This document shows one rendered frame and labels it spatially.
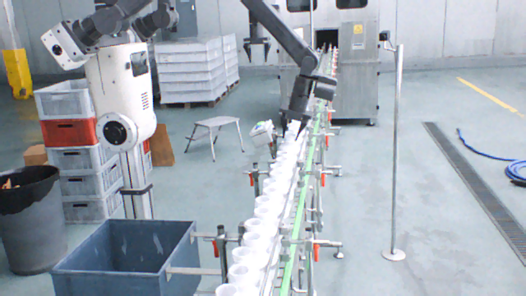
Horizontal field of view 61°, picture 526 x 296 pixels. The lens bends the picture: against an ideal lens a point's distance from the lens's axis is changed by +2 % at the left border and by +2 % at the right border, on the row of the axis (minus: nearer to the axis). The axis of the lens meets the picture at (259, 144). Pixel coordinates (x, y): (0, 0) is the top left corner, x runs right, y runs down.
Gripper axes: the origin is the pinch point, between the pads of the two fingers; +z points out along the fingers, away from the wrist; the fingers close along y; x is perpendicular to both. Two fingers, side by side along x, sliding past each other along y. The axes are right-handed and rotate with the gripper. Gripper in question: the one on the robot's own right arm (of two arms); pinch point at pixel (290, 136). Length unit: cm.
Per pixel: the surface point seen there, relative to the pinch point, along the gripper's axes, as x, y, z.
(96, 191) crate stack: 167, -146, 136
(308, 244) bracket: -46.1, 11.4, 9.2
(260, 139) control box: 41.8, -13.6, 17.0
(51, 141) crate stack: 166, -186, 103
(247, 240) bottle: -61, -1, 4
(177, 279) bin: -30, -21, 41
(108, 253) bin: -14, -49, 51
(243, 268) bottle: -69, 0, 4
